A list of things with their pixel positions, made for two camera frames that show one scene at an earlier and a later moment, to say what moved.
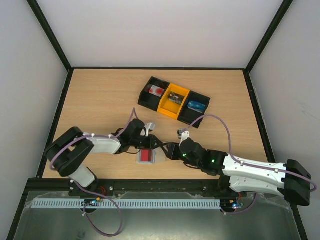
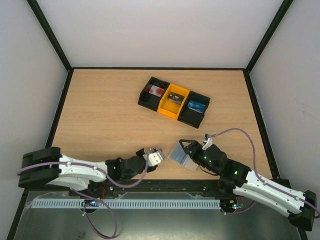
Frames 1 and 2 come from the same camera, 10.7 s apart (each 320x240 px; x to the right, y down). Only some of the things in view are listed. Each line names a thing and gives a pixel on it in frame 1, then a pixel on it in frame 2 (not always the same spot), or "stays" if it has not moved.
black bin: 152,93 stays
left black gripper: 153,139 -> 140,151
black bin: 195,107 stays
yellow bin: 172,101 stays
